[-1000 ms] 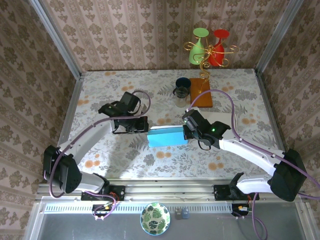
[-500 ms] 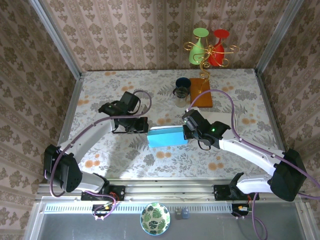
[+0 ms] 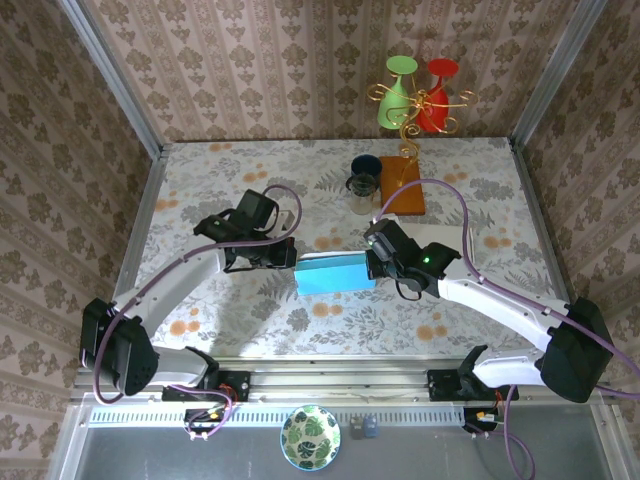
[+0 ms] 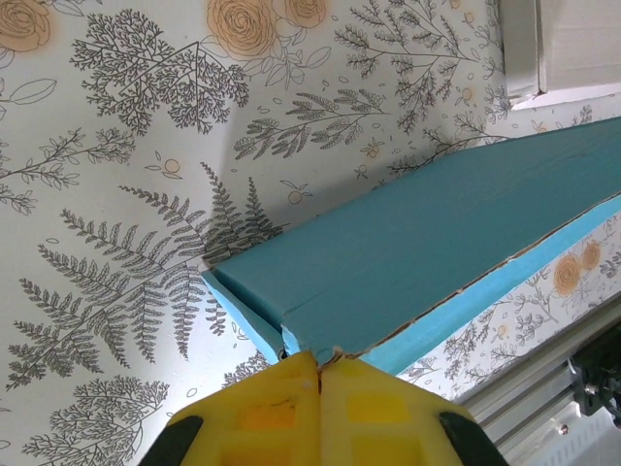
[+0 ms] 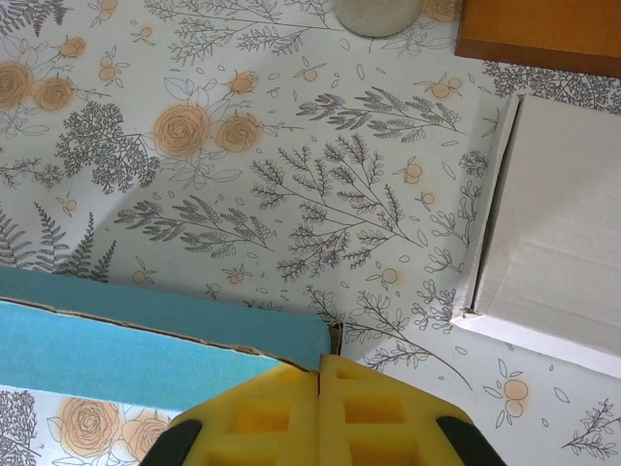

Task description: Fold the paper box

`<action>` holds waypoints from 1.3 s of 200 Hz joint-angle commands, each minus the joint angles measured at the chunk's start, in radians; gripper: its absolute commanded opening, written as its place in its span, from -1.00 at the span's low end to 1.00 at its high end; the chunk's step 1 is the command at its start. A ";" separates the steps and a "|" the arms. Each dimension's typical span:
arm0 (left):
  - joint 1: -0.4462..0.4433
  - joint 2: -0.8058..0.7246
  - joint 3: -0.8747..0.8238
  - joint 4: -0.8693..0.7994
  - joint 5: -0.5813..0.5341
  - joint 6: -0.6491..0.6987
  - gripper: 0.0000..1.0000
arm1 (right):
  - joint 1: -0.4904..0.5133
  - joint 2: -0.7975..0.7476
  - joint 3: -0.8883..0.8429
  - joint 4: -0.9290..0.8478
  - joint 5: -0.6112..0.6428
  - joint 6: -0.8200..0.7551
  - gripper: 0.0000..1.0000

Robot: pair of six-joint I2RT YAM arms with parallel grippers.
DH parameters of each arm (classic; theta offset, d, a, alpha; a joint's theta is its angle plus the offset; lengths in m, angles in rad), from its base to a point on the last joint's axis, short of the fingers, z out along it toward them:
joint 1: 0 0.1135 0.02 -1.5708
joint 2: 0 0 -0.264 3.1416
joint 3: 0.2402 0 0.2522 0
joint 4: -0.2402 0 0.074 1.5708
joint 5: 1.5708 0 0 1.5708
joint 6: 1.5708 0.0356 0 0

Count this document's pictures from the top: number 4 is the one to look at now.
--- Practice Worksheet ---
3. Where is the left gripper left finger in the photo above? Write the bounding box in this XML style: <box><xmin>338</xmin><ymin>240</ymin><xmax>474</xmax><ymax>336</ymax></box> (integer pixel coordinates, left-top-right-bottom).
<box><xmin>140</xmin><ymin>351</ymin><xmax>324</xmax><ymax>466</ymax></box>

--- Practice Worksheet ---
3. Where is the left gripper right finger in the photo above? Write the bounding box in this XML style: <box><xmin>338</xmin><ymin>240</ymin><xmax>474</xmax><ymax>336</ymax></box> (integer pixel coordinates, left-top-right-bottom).
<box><xmin>319</xmin><ymin>356</ymin><xmax>508</xmax><ymax>466</ymax></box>

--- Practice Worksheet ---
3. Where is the blue paper box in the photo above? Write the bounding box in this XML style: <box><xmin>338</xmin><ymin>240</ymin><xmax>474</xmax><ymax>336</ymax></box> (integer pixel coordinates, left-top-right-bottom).
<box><xmin>201</xmin><ymin>116</ymin><xmax>621</xmax><ymax>378</ymax></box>

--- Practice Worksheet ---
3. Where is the white paper box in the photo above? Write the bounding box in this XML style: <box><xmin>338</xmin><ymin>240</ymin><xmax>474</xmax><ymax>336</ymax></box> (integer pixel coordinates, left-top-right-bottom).
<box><xmin>499</xmin><ymin>0</ymin><xmax>621</xmax><ymax>112</ymax></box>

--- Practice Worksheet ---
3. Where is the aluminium front rail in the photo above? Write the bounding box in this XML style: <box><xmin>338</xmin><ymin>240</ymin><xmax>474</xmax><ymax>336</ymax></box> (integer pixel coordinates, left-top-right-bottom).
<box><xmin>460</xmin><ymin>300</ymin><xmax>621</xmax><ymax>466</ymax></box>

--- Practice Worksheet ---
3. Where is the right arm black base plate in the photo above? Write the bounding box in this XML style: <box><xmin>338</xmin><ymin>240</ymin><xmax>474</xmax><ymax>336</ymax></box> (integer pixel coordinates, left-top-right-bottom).
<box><xmin>567</xmin><ymin>339</ymin><xmax>621</xmax><ymax>428</ymax></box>

